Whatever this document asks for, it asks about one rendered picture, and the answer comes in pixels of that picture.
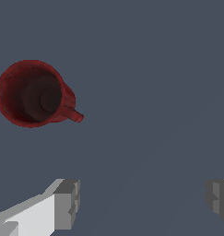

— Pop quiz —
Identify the dark red mug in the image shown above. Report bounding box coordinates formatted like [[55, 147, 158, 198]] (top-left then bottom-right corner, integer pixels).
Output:
[[0, 59, 85, 129]]

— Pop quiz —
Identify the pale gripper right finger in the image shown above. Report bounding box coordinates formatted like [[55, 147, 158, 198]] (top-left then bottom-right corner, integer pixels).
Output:
[[204, 178, 224, 228]]

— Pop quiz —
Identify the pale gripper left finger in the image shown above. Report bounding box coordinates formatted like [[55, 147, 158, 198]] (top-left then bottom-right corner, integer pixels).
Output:
[[0, 178, 81, 236]]

